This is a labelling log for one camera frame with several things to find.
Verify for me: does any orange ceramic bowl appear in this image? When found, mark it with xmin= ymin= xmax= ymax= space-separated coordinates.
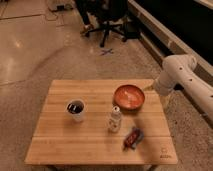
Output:
xmin=113 ymin=84 xmax=145 ymax=110

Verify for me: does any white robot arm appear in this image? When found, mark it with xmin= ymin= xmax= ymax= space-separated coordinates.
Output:
xmin=144 ymin=54 xmax=213 ymax=129

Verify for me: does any small white plastic bottle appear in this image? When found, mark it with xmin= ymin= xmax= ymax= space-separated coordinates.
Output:
xmin=108 ymin=106 xmax=122 ymax=133

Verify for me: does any red snack bar wrapper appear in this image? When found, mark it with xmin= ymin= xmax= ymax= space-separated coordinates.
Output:
xmin=123 ymin=127 xmax=144 ymax=150

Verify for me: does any white cup with dark drink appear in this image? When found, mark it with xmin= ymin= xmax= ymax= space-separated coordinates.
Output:
xmin=66 ymin=99 xmax=85 ymax=122

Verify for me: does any black office chair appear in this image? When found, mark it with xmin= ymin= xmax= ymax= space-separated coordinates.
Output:
xmin=85 ymin=0 xmax=139 ymax=47

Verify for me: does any seated person's leg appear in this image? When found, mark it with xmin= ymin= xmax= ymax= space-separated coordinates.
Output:
xmin=74 ymin=0 xmax=98 ymax=37

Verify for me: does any wooden table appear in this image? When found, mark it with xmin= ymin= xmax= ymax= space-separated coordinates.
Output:
xmin=25 ymin=79 xmax=178 ymax=166

